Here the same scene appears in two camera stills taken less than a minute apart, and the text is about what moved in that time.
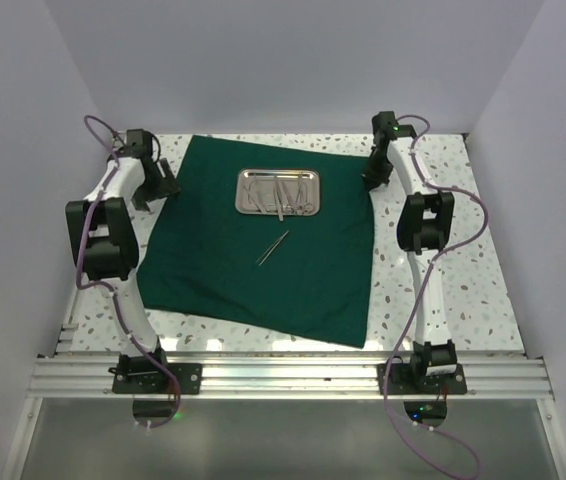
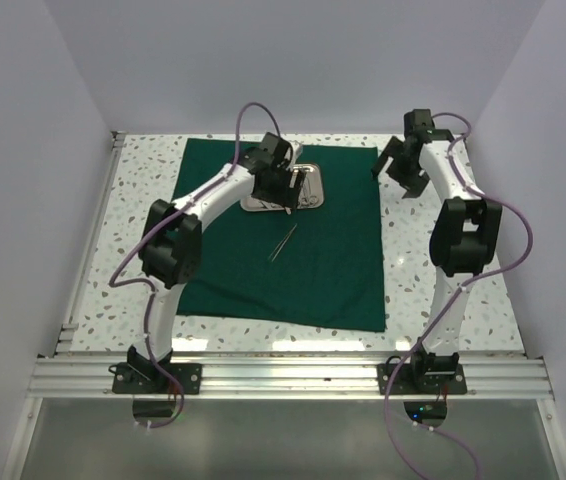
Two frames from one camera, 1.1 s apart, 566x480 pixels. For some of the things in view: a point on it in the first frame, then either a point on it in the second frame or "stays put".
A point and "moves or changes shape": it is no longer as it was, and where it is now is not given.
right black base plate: (399, 382) stays put
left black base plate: (152, 379) stays put
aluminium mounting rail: (295, 378) stays put
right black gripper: (373, 180) → (414, 184)
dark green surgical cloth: (310, 276) moves or changes shape
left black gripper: (166, 188) → (288, 196)
